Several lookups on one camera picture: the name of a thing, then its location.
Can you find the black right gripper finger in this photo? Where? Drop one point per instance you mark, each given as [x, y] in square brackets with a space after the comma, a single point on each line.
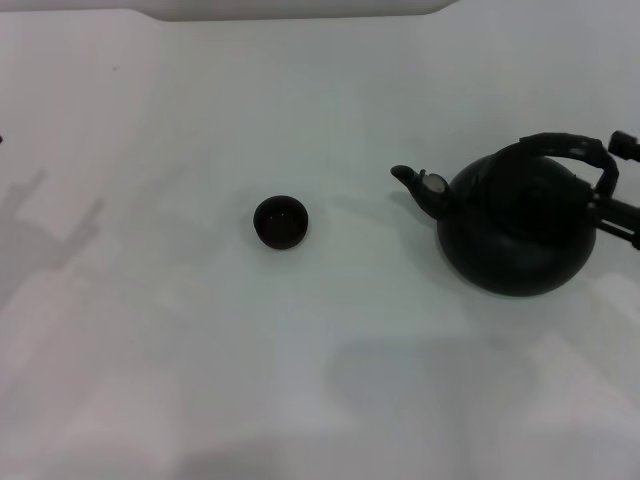
[625, 146]
[620, 215]

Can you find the black round teapot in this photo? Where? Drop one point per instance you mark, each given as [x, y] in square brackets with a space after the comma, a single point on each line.
[515, 250]

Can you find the small dark teacup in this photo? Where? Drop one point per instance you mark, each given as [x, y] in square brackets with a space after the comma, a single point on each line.
[280, 222]

